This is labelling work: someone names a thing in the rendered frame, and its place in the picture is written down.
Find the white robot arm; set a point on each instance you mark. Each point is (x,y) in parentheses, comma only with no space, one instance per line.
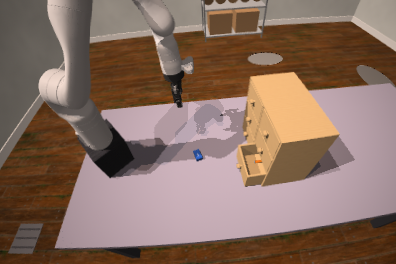
(70,88)

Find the tan wooden chest of drawers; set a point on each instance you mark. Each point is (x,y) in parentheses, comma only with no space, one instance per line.
(304,130)

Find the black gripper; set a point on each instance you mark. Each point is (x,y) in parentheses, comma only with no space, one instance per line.
(177,88)

